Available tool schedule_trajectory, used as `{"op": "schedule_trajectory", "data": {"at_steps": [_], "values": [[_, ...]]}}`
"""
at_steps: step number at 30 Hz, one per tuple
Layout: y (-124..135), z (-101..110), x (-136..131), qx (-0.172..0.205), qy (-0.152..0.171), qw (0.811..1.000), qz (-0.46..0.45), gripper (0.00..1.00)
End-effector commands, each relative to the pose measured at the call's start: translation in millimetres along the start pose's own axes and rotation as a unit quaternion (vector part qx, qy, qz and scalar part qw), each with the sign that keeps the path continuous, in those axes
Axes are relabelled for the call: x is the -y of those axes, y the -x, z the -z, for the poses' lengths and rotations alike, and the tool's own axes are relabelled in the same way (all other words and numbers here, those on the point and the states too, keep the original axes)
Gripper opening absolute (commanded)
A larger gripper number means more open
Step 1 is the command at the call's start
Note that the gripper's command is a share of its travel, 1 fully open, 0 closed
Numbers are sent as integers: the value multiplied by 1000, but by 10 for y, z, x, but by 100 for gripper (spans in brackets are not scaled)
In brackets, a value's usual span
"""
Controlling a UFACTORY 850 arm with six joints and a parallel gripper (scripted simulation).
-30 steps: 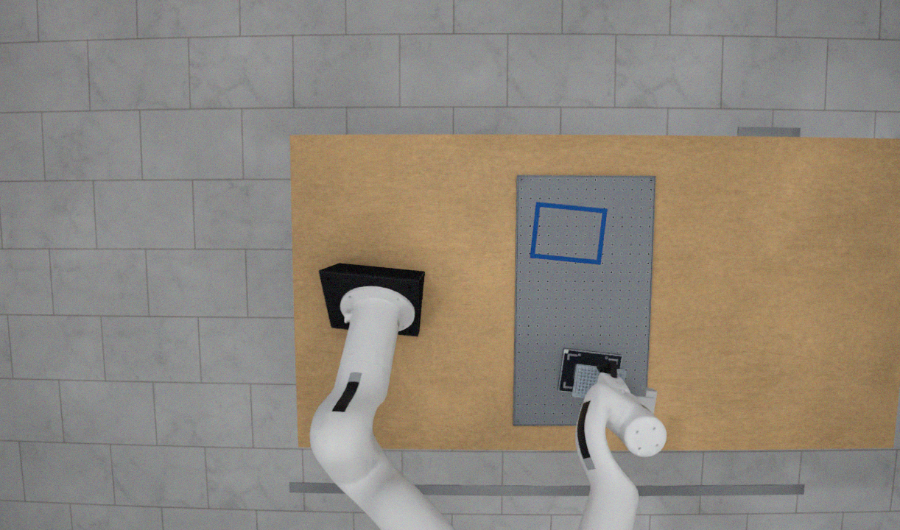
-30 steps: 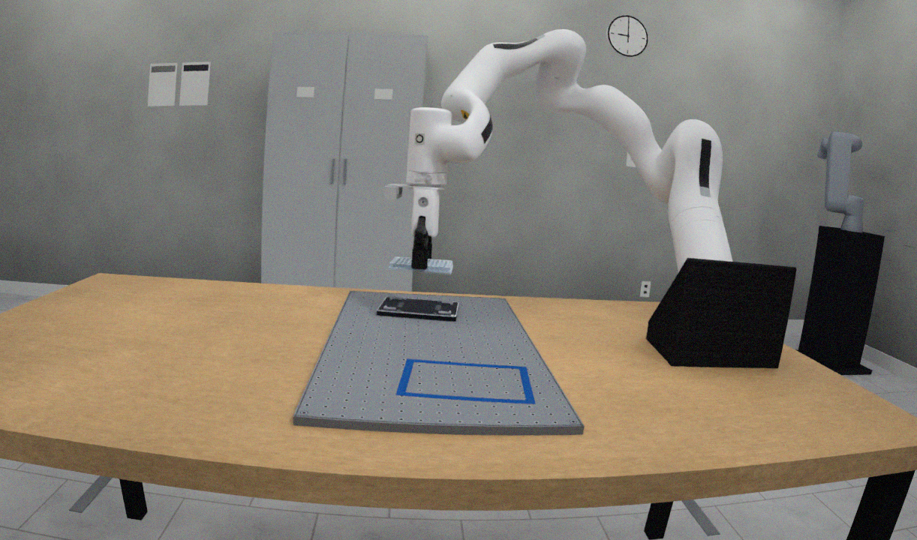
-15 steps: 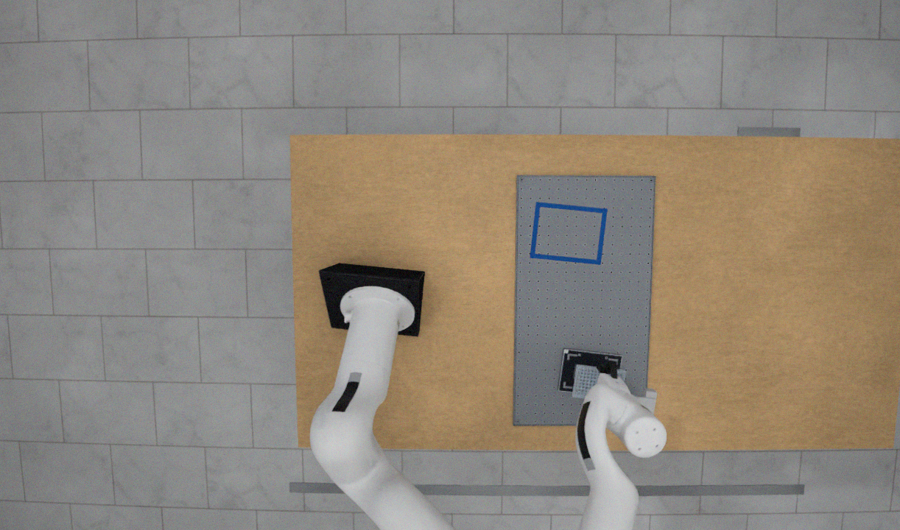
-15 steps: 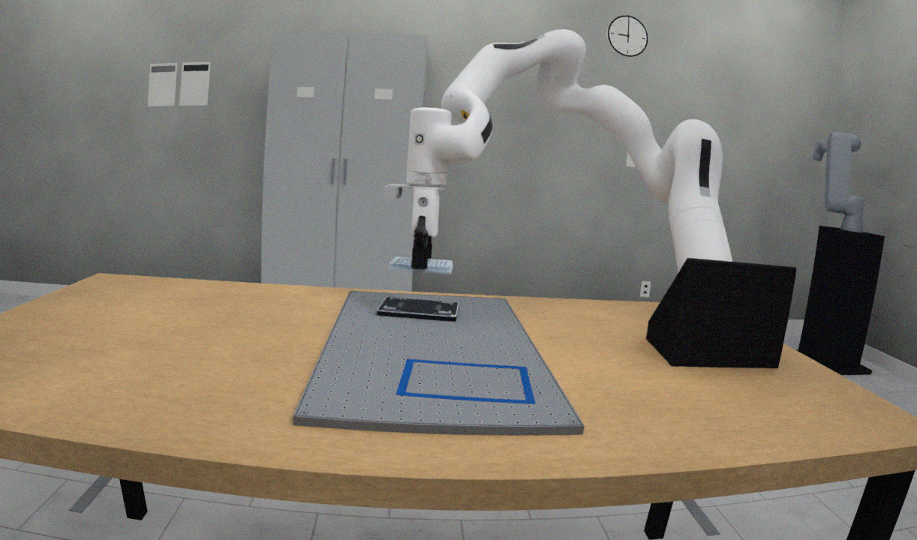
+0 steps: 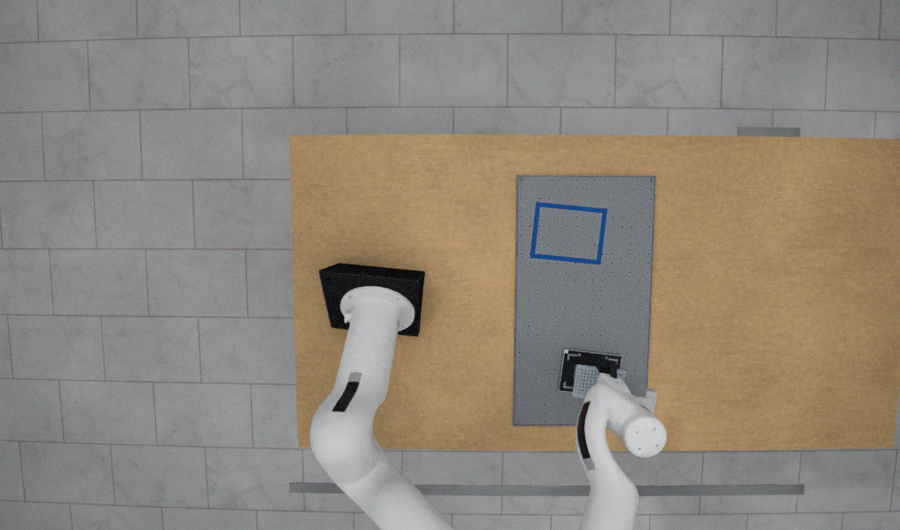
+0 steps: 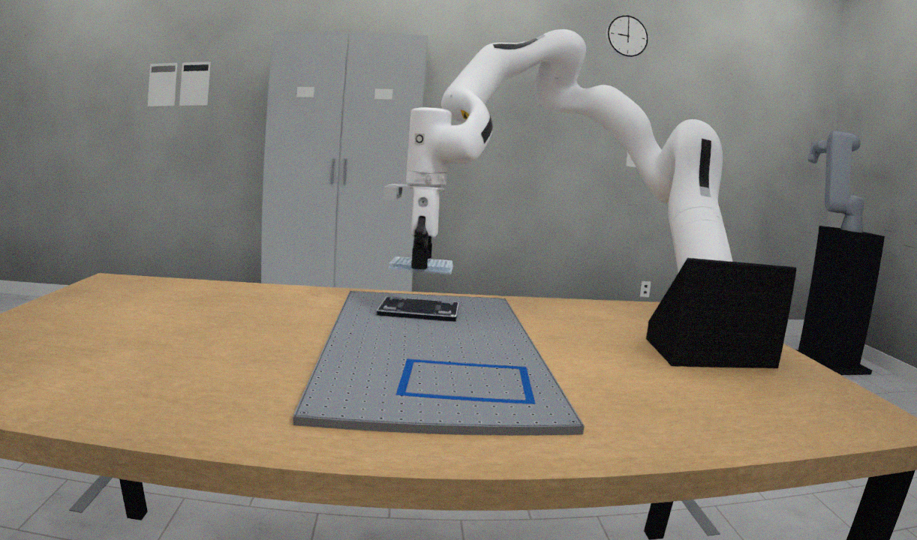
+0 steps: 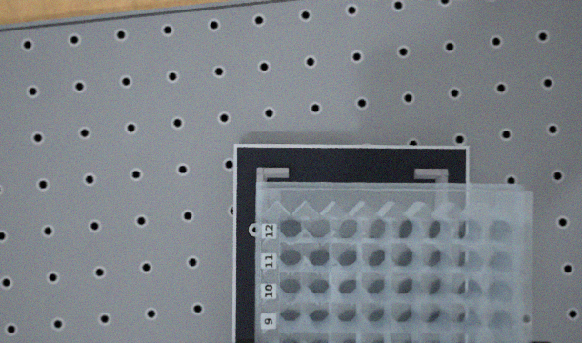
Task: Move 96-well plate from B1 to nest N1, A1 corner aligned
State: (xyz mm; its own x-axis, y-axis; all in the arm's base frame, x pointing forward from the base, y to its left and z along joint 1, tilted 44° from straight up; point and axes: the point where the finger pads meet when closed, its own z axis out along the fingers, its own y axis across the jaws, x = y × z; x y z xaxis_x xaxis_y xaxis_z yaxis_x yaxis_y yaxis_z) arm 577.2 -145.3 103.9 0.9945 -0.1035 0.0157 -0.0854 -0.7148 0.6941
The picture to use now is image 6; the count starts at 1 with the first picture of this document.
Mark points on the blue rectangular tape outline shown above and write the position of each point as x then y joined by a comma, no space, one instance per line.
402,387

